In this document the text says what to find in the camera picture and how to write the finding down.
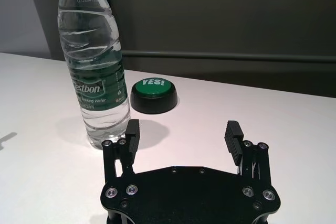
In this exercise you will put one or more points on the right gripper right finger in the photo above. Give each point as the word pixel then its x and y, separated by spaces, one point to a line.
pixel 233 142

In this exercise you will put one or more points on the green YES button black base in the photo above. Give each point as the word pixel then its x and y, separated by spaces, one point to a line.
pixel 154 95

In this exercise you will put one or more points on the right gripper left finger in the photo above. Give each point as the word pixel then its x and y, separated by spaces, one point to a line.
pixel 131 145

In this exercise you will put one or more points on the clear water bottle green label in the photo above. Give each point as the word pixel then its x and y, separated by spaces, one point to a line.
pixel 94 77

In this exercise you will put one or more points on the grey horizontal rail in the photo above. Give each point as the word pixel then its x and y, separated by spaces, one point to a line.
pixel 236 56

